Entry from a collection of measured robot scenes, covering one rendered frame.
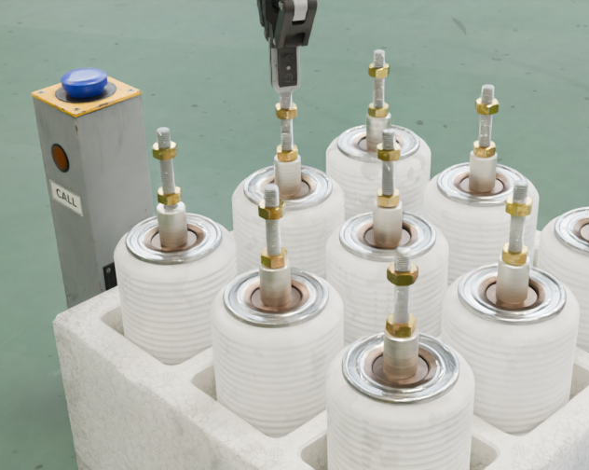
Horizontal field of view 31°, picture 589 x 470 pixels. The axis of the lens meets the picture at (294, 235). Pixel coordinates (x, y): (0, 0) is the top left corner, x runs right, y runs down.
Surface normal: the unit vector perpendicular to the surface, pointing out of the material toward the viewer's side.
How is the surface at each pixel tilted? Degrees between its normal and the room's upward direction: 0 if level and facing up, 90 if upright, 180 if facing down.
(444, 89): 0
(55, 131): 90
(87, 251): 90
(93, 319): 0
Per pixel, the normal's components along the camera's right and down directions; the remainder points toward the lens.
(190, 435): -0.73, 0.36
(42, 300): -0.03, -0.86
